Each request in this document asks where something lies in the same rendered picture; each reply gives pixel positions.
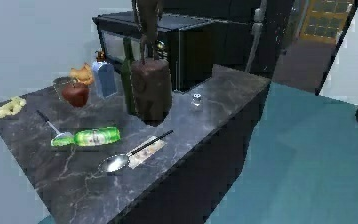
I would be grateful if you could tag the small glass salt shaker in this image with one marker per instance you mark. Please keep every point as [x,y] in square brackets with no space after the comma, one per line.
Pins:
[196,99]

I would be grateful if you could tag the dark marble kitchen counter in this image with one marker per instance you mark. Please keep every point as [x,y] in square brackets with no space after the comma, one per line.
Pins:
[173,160]

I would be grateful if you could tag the pale rectangular card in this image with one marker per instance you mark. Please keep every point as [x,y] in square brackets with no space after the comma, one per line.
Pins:
[147,151]

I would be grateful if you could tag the dark green glass bottle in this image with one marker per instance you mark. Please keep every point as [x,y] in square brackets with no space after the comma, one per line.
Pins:
[128,80]

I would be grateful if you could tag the black microwave oven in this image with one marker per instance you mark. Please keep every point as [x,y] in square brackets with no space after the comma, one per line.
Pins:
[203,50]

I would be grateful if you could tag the blue soap dispenser bottle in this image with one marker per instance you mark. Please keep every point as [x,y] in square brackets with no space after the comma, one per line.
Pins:
[105,79]

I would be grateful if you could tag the lying green plastic bottle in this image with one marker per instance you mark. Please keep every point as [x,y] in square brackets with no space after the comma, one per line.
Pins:
[93,136]

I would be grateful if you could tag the orange bread piece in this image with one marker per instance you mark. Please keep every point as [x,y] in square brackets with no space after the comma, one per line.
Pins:
[83,74]

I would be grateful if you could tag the red apple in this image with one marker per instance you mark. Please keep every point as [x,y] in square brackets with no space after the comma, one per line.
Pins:
[75,94]

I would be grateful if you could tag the clear glass bowl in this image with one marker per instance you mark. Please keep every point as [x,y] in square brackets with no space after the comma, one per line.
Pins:
[61,83]

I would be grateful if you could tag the yellow sliced food piece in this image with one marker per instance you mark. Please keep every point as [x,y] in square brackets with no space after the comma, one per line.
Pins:
[9,108]

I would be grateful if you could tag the yellow framed window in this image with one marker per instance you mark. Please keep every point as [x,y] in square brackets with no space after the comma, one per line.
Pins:
[325,20]

